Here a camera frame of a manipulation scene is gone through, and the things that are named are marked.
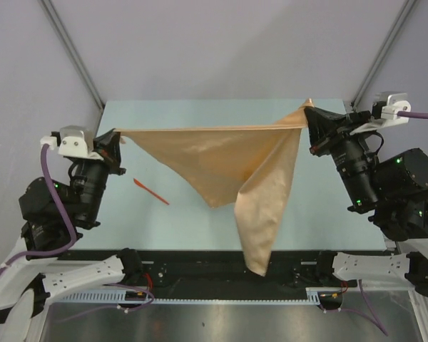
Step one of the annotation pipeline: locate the orange plastic knife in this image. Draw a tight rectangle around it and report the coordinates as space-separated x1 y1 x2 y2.
133 178 170 205

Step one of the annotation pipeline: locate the orange cloth napkin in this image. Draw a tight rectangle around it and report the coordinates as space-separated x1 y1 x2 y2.
118 98 315 276

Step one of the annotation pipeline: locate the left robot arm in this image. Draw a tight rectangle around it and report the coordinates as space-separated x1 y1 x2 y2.
0 126 144 324

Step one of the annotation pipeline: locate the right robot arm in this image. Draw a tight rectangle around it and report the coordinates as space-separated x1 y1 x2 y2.
304 107 428 298

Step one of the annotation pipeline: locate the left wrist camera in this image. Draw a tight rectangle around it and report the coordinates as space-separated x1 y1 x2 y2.
40 125 103 160

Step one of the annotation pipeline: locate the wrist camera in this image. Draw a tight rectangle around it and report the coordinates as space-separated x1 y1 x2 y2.
40 125 103 160
350 92 411 135

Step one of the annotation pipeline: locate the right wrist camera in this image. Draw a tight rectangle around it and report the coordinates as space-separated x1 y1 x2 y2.
350 92 411 135

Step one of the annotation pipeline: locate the left aluminium frame post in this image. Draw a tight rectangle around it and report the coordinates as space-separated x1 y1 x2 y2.
37 0 106 114

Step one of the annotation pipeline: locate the aluminium frame post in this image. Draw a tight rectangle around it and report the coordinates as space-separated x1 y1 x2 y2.
37 0 106 114
347 0 420 110

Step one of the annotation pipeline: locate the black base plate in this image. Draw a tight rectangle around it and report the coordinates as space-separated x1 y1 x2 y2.
56 249 400 304

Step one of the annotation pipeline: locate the right aluminium frame post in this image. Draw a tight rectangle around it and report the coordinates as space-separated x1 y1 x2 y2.
347 0 420 110

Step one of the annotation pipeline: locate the grey slotted cable duct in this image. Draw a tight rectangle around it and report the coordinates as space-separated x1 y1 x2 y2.
51 286 343 306

